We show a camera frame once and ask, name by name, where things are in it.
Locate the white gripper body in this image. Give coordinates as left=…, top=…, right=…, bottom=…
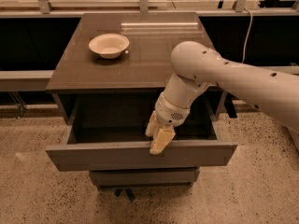
left=155, top=93, right=190, bottom=127

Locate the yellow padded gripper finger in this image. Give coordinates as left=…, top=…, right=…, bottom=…
left=149, top=126, right=176, bottom=155
left=145, top=111, right=159, bottom=137

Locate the grey top drawer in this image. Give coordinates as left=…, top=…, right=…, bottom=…
left=46, top=93, right=236, bottom=171

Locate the grey drawer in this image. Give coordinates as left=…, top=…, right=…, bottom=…
left=90, top=168, right=200, bottom=188
left=46, top=93, right=236, bottom=171

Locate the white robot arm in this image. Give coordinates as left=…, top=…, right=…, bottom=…
left=146, top=41, right=299, bottom=155

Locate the grey bottom drawer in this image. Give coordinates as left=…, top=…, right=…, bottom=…
left=90, top=168, right=200, bottom=188

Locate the grey drawer cabinet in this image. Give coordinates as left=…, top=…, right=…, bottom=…
left=45, top=12, right=237, bottom=191

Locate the white bowl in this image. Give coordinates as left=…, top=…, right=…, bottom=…
left=89, top=34, right=130, bottom=59

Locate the white cable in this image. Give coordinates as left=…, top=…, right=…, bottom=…
left=240, top=7, right=254, bottom=63

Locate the metal railing frame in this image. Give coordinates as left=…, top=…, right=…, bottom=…
left=0, top=0, right=299, bottom=17

